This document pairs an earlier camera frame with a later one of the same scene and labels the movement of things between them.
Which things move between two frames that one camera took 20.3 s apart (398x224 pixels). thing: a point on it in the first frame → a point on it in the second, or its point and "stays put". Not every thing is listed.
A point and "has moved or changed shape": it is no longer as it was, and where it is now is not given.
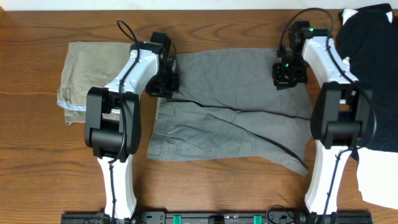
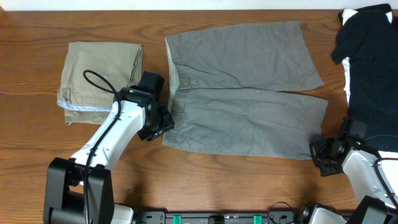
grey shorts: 227,104 has moved or changed shape
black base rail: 219,217 stays put
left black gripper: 173,89 → 169,125
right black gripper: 282,81 → 316,147
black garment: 369,42 stays put
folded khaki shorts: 89,64 stays put
